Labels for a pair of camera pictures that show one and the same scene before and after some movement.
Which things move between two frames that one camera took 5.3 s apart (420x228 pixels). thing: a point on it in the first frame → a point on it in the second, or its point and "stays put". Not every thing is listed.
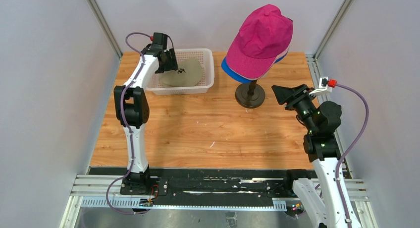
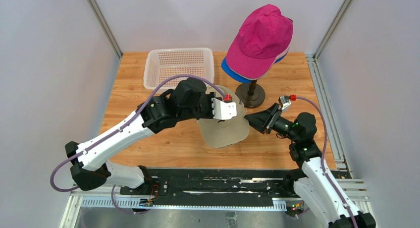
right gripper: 284,94 → 259,121
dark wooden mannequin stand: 250,94 stays put
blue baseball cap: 224,68 stays put
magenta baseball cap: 265,35 stays put
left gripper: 171,65 → 209,97
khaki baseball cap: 193,74 → 224,133
